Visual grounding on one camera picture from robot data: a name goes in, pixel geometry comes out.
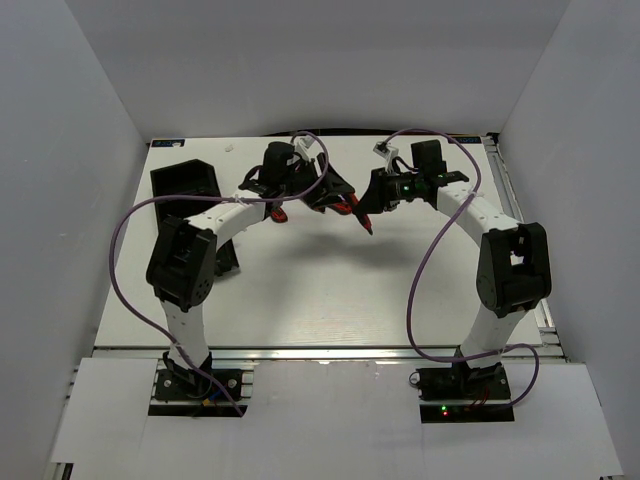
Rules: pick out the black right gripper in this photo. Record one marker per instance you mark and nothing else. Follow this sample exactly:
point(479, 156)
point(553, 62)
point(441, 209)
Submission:
point(378, 196)

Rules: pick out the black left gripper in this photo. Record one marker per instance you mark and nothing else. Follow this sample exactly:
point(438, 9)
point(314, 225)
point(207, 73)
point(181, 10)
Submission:
point(332, 185)

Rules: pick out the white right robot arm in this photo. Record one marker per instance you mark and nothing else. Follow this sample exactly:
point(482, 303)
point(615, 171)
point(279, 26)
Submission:
point(513, 272)

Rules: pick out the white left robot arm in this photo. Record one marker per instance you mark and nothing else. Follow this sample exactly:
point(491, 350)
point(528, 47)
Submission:
point(196, 231)

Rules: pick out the blue label right corner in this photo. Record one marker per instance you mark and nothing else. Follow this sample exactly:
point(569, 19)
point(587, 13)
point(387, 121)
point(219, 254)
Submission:
point(465, 139)

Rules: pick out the blue label corner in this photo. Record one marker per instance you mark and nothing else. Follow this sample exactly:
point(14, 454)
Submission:
point(167, 143)
point(465, 139)

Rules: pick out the blue label left corner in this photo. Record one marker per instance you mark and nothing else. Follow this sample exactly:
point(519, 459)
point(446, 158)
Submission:
point(167, 143)

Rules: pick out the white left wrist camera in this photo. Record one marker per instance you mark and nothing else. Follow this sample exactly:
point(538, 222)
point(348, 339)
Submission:
point(302, 145)

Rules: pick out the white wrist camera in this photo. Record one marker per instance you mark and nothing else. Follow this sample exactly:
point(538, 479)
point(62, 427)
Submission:
point(388, 152)
point(302, 145)

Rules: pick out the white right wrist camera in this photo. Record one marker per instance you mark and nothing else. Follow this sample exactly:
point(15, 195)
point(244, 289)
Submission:
point(388, 152)

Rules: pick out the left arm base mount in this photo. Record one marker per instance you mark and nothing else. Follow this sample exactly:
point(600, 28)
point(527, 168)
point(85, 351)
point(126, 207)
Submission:
point(174, 397)

